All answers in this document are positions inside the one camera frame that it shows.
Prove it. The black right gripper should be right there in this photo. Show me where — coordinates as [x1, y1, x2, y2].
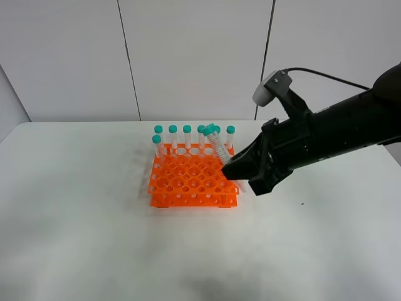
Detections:
[222, 89, 311, 196]

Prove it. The teal-capped test tube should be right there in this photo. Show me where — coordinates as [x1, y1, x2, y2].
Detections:
[201, 122, 245, 194]

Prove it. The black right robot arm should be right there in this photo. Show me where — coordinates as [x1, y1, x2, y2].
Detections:
[222, 65, 400, 196]

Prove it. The rack tube back far-right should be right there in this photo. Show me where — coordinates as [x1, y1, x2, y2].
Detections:
[226, 125, 236, 149]

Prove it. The orange test tube rack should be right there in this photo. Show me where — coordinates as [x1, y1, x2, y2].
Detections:
[148, 143, 240, 208]

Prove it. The rack tube second row left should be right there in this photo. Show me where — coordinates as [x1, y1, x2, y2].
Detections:
[152, 134, 165, 166]

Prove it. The rack tube back far-left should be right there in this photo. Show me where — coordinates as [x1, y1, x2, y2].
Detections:
[154, 125, 164, 143]

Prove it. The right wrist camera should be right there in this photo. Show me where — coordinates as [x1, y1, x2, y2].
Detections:
[253, 70, 292, 107]

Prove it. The right camera cable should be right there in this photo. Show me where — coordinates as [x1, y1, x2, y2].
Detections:
[286, 67, 372, 92]

